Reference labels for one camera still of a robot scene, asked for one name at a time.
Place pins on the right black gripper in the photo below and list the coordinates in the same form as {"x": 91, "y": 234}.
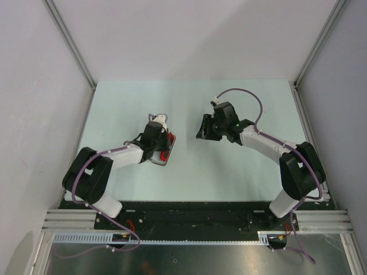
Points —
{"x": 205, "y": 132}

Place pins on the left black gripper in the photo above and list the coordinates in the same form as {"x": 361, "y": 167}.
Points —
{"x": 166, "y": 145}

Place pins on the red sunglasses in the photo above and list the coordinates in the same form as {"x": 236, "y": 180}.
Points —
{"x": 164, "y": 155}

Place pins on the black glasses case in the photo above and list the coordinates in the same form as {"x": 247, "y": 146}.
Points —
{"x": 155, "y": 159}

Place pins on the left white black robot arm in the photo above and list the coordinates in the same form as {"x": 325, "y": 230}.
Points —
{"x": 88, "y": 175}

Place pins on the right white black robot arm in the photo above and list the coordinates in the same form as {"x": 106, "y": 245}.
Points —
{"x": 301, "y": 171}

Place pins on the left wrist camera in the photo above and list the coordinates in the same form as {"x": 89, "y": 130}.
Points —
{"x": 160, "y": 118}

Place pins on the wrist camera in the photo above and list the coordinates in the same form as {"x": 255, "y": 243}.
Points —
{"x": 215, "y": 102}
{"x": 160, "y": 118}

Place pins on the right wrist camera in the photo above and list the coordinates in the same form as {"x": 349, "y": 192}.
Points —
{"x": 215, "y": 102}

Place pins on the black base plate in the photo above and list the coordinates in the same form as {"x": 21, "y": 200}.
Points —
{"x": 196, "y": 221}

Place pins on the aluminium rail frame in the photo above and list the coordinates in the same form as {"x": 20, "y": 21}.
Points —
{"x": 199, "y": 171}

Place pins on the white cable duct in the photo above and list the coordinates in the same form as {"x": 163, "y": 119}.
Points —
{"x": 261, "y": 238}

